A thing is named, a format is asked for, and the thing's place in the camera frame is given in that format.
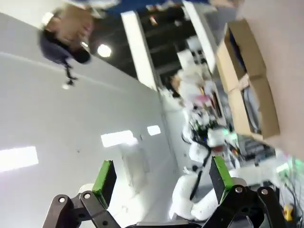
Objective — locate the person in dark top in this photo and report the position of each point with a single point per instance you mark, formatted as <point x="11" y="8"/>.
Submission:
<point x="64" y="38"/>

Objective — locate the rectangular ceiling light panel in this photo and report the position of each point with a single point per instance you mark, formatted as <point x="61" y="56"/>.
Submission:
<point x="118" y="138"/>
<point x="17" y="158"/>
<point x="153" y="130"/>

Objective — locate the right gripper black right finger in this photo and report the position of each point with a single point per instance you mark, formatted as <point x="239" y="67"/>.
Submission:
<point x="219" y="175"/>

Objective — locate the small yellow tool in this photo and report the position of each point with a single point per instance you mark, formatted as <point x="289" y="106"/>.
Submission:
<point x="289" y="211"/>

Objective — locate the large brown cardboard box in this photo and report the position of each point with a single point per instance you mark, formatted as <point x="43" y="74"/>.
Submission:
<point x="259" y="71"/>

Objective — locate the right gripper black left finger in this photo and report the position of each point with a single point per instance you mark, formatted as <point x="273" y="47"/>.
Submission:
<point x="104" y="180"/>

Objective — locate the white structural pillar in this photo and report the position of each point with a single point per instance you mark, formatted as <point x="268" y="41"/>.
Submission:
<point x="140" y="50"/>

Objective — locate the round ceiling lamp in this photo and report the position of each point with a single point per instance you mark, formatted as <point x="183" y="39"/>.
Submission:
<point x="104" y="50"/>

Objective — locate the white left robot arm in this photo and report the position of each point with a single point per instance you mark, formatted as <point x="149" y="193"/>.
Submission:
<point x="185" y="192"/>

